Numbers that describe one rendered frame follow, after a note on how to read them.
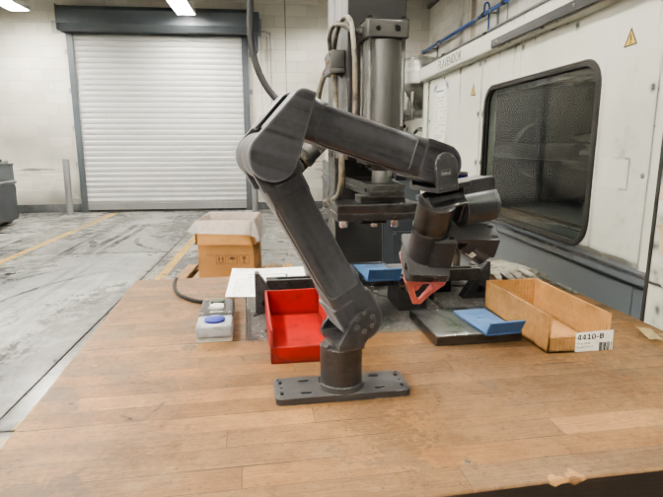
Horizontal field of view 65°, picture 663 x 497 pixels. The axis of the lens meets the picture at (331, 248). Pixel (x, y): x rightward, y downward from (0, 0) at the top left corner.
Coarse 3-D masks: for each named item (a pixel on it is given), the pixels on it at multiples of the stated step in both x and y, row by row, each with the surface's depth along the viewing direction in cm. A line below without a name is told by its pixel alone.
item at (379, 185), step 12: (372, 168) 112; (348, 180) 128; (360, 180) 121; (372, 180) 114; (384, 180) 112; (360, 192) 116; (372, 192) 108; (384, 192) 109; (396, 192) 109; (336, 204) 109; (348, 204) 109; (360, 204) 109; (372, 204) 110; (384, 204) 110; (396, 204) 111; (408, 204) 111; (336, 216) 109; (348, 216) 109; (360, 216) 110; (372, 216) 110; (384, 216) 111; (396, 216) 111; (408, 216) 112
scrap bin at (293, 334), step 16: (272, 304) 111; (288, 304) 112; (304, 304) 112; (320, 304) 110; (272, 320) 108; (288, 320) 108; (304, 320) 108; (320, 320) 108; (272, 336) 87; (288, 336) 99; (304, 336) 99; (320, 336) 99; (272, 352) 87; (288, 352) 88; (304, 352) 88
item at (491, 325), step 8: (456, 312) 107; (464, 312) 107; (472, 312) 107; (480, 312) 107; (488, 312) 107; (472, 320) 102; (480, 320) 102; (488, 320) 102; (496, 320) 102; (504, 320) 102; (512, 320) 94; (520, 320) 94; (480, 328) 98; (488, 328) 94; (496, 328) 94; (504, 328) 95; (512, 328) 95; (520, 328) 96
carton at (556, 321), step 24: (504, 288) 115; (528, 288) 116; (552, 288) 109; (504, 312) 107; (528, 312) 98; (552, 312) 110; (576, 312) 102; (600, 312) 95; (528, 336) 98; (552, 336) 92; (576, 336) 92; (600, 336) 93
